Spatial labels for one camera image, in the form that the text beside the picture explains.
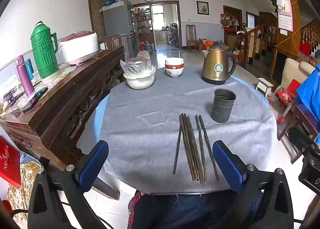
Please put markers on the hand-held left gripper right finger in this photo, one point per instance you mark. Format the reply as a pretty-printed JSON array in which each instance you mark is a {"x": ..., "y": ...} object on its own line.
[{"x": 228, "y": 166}]

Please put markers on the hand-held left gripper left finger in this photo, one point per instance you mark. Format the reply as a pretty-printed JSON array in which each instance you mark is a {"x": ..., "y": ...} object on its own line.
[{"x": 92, "y": 164}]

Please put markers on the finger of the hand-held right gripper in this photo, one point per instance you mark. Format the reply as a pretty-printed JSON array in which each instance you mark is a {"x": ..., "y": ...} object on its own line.
[{"x": 303, "y": 142}]

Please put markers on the bundle of dark chopsticks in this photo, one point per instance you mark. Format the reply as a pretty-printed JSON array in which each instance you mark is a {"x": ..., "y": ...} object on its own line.
[{"x": 192, "y": 149}]

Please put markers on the grey metal cup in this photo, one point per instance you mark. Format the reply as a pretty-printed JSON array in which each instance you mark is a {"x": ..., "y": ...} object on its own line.
[{"x": 222, "y": 111}]

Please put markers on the dark wooden chair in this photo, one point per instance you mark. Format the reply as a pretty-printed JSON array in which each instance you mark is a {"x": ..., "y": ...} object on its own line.
[{"x": 300, "y": 119}]

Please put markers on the blue cloth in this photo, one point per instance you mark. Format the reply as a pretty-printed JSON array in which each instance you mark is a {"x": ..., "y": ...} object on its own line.
[{"x": 310, "y": 94}]

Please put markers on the red plastic chair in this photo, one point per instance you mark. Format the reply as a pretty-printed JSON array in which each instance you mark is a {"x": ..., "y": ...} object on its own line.
[{"x": 290, "y": 88}]

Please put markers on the light blue table cover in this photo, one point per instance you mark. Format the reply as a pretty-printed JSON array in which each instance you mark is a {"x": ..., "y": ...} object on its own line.
[{"x": 101, "y": 109}]

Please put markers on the person's dark clothing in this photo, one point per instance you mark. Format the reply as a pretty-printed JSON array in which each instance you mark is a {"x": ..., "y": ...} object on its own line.
[{"x": 187, "y": 211}]

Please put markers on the carved wooden sideboard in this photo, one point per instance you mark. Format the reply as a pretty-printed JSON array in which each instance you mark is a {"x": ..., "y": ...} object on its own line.
[{"x": 62, "y": 109}]

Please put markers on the grey tablecloth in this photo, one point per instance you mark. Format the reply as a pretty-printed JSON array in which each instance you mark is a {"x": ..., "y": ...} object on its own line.
[{"x": 145, "y": 129}]

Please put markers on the white stool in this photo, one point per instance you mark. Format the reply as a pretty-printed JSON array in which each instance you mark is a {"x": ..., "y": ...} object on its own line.
[{"x": 264, "y": 82}]

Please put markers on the beige armchair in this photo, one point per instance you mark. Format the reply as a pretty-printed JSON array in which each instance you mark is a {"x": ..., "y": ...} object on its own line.
[{"x": 297, "y": 68}]

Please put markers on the floral patterned cloth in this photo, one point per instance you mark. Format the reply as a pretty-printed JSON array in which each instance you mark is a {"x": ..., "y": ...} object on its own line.
[{"x": 22, "y": 189}]

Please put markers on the red box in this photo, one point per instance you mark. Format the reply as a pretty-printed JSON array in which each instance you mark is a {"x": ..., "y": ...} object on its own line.
[{"x": 8, "y": 161}]

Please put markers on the black phone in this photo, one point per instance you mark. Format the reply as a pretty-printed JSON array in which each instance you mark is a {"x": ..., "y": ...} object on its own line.
[{"x": 35, "y": 100}]

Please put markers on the white plastic basin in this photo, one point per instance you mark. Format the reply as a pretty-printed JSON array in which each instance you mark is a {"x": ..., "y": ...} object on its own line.
[{"x": 138, "y": 82}]

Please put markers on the bronze electric kettle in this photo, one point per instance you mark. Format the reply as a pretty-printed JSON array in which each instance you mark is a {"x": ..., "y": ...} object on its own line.
[{"x": 217, "y": 66}]

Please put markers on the clear plastic bag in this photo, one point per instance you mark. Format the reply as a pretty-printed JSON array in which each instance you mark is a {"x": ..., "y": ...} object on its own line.
[{"x": 136, "y": 67}]

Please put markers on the white bowl with red band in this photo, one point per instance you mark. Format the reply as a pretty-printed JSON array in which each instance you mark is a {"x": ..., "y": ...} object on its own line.
[
  {"x": 174, "y": 61},
  {"x": 174, "y": 71}
]

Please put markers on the purple drink bottle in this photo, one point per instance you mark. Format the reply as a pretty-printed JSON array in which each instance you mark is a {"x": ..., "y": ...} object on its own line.
[{"x": 25, "y": 76}]

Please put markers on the blue drink bottle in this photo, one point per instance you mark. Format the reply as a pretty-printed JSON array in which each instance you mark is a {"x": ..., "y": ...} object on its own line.
[{"x": 29, "y": 68}]

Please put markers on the wooden stair railing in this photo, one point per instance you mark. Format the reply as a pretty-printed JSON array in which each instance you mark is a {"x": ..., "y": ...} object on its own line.
[{"x": 250, "y": 41}]

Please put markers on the white rice cooker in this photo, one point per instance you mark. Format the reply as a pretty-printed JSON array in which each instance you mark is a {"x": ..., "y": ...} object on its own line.
[{"x": 80, "y": 46}]

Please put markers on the green thermos flask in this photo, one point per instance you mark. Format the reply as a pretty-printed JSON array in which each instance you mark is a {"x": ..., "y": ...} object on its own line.
[{"x": 45, "y": 53}]

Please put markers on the orange box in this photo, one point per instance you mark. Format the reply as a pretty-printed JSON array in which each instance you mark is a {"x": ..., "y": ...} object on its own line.
[{"x": 209, "y": 45}]

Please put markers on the carved wooden chair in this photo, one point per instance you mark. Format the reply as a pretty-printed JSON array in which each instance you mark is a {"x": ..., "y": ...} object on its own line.
[{"x": 113, "y": 41}]

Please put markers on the blue water jug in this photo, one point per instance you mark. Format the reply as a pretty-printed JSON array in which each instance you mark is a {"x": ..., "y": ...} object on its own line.
[{"x": 149, "y": 47}]

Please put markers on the tall wooden chair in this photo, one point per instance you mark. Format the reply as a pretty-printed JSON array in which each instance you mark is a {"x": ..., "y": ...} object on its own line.
[{"x": 190, "y": 32}]

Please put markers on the grey fridge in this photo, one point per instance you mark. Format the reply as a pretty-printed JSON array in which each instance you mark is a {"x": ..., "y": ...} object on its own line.
[{"x": 117, "y": 21}]

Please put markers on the kitchen shelf with jars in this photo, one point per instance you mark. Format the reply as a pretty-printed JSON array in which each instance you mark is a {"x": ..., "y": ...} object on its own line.
[{"x": 142, "y": 23}]

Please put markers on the wall calendar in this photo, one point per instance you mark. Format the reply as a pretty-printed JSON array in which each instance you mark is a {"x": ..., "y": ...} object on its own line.
[{"x": 285, "y": 18}]

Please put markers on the framed wall picture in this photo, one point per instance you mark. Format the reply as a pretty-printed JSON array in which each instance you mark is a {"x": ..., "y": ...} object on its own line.
[{"x": 202, "y": 7}]

